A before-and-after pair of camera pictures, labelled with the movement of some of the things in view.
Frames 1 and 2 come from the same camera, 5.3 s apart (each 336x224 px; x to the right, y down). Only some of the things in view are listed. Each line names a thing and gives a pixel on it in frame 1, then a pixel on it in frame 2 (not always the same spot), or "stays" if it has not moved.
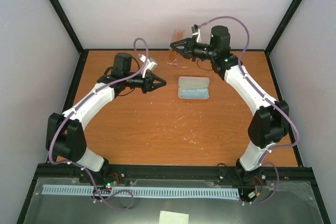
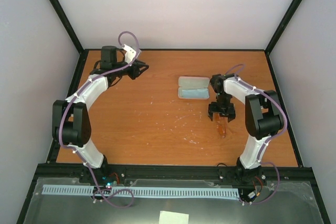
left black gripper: [148, 81] to [135, 65]
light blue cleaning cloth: [195, 93] stays
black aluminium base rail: [274, 172] stays
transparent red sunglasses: [171, 56] to [221, 123]
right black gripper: [188, 43] to [230, 114]
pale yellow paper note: [171, 217] stays
